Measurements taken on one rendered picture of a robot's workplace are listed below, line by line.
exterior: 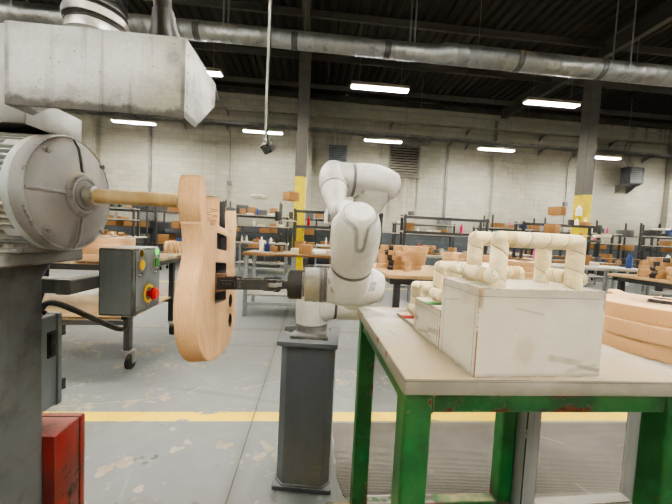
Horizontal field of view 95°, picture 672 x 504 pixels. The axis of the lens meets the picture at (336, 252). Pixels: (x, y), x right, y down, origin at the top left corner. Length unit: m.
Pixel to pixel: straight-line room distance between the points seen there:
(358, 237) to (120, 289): 0.73
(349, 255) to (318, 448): 1.17
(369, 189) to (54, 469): 1.26
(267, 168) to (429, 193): 6.25
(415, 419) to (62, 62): 0.90
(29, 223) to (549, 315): 1.02
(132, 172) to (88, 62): 12.81
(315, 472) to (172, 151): 12.23
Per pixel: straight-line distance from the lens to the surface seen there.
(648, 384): 0.90
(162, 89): 0.70
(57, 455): 1.25
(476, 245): 0.74
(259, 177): 12.09
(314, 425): 1.62
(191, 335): 0.70
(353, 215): 0.64
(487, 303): 0.65
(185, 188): 0.71
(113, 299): 1.11
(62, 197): 0.87
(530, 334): 0.72
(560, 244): 0.75
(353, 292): 0.76
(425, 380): 0.64
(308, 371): 1.50
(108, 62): 0.75
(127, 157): 13.72
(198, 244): 0.71
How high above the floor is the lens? 1.19
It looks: 3 degrees down
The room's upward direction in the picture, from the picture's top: 3 degrees clockwise
